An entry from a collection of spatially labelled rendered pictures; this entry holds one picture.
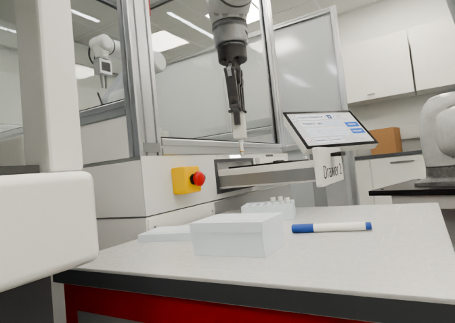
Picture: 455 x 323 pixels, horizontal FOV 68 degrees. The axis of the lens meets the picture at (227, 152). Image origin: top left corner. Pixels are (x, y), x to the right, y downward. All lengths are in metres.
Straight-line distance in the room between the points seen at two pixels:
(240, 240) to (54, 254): 0.25
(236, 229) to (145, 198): 0.37
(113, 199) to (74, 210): 0.51
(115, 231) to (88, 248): 0.51
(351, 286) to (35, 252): 0.31
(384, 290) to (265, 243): 0.19
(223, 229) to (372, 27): 4.50
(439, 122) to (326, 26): 1.83
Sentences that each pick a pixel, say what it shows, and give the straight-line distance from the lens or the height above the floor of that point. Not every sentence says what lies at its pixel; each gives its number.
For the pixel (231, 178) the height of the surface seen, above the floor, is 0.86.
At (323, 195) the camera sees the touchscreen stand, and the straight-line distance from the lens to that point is 2.05.
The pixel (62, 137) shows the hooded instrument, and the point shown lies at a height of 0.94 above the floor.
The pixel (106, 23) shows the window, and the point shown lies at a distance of 1.00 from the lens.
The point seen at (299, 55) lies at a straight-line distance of 2.86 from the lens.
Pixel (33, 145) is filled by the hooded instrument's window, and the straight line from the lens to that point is 0.40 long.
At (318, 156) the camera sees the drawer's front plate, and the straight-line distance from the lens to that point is 0.95.
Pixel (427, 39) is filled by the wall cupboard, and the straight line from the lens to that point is 4.41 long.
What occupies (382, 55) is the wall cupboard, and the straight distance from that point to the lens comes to 4.40.
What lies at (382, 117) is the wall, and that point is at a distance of 4.64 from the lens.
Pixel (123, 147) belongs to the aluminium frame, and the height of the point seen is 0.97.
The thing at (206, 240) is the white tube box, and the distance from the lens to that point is 0.54.
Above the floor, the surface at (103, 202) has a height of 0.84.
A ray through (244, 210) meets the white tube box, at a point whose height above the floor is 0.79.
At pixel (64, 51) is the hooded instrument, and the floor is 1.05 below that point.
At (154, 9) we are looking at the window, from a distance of 1.04.
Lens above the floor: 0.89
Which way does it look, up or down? 3 degrees up
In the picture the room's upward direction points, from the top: 6 degrees counter-clockwise
